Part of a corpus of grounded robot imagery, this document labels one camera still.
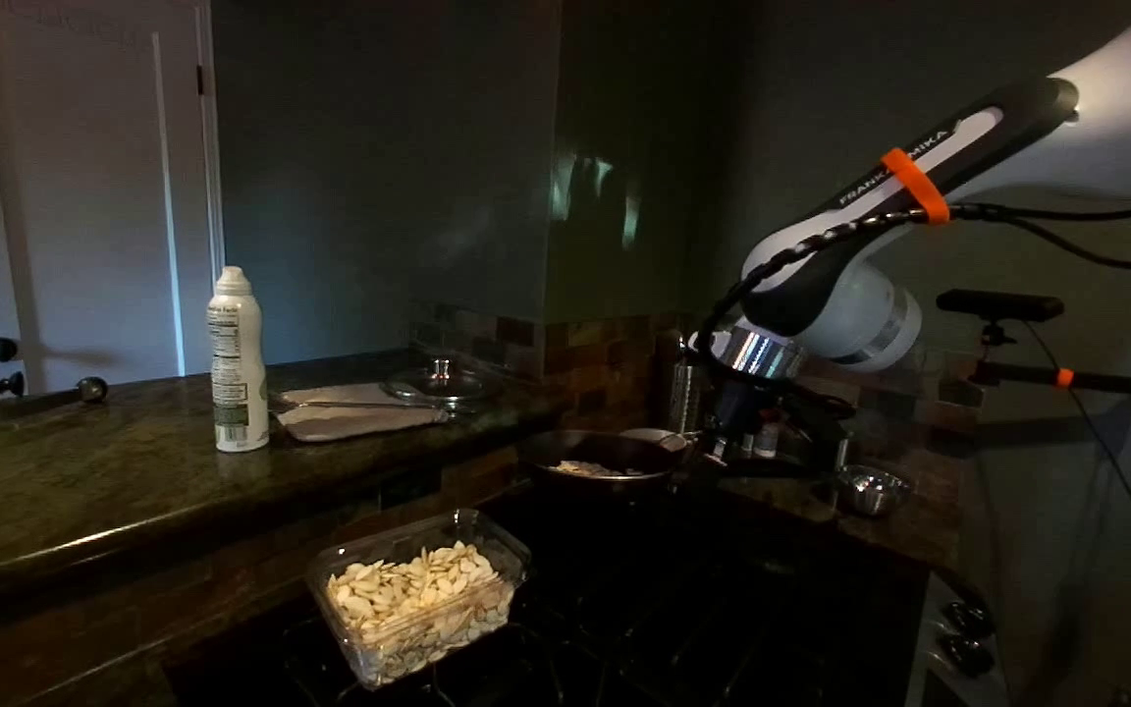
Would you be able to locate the clear plastic bowl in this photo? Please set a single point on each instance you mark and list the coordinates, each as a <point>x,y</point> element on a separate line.
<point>415,610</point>

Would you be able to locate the pale popcorn heap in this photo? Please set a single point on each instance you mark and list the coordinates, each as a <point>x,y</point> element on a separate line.
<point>415,601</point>

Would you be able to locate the small white bowl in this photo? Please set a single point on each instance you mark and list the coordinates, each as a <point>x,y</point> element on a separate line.
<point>658,432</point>

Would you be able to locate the white plastic bottle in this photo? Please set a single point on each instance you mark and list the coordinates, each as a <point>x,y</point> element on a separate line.
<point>235,365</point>

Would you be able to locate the black rod with ball end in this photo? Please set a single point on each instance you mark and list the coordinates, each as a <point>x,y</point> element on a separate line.
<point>39,394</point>

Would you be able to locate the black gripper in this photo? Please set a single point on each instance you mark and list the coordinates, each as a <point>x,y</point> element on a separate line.
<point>776,426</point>

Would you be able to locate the white panel door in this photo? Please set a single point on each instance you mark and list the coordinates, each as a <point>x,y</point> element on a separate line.
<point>81,183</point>

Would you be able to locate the black camera on stand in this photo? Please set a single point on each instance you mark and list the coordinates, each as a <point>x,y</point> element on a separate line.
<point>998,308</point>

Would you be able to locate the black gas stove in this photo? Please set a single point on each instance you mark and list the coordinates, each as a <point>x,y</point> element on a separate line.
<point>667,601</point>

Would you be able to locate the dark round door knob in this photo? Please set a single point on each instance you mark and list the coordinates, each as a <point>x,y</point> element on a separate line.
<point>1,352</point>

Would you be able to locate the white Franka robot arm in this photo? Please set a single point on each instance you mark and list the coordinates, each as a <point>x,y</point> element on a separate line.
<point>1087,121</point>

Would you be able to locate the small shiny glass cup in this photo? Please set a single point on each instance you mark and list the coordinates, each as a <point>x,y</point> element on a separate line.
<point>873,494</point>

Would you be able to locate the black frying pan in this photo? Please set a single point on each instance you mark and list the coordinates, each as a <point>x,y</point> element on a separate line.
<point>616,458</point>

